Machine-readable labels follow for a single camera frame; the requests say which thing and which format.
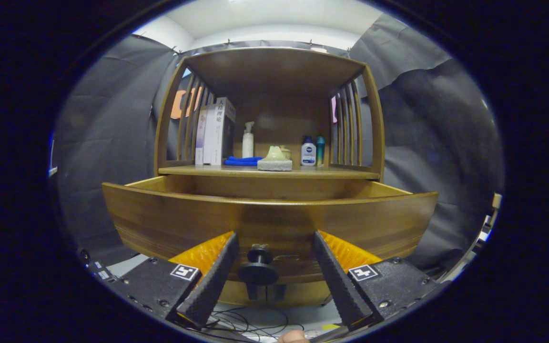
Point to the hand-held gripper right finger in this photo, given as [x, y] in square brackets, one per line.
[343, 286]

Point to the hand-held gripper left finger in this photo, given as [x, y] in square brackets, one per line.
[208, 286]

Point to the wooden drawer with black knob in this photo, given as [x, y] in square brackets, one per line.
[184, 224]

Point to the wooden cabinet door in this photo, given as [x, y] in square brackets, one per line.
[236, 295]
[303, 293]

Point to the wooden countertop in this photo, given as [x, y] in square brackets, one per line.
[312, 172]

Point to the wooden cabinet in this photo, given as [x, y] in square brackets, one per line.
[274, 71]

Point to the black controller box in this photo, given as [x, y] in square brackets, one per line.
[103, 275]

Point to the blue folded cloth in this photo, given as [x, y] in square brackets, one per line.
[241, 161]

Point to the white lotion bottle blue cap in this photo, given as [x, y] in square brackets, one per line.
[308, 153]

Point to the slim teal bottle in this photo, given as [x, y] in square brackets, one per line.
[320, 150]

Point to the beige lidded teacup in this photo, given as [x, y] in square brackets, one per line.
[287, 152]

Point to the white pump bottle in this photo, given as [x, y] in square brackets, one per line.
[248, 145]

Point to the thick white book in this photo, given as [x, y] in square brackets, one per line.
[215, 138]

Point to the thin lilac book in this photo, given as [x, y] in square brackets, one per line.
[200, 138]

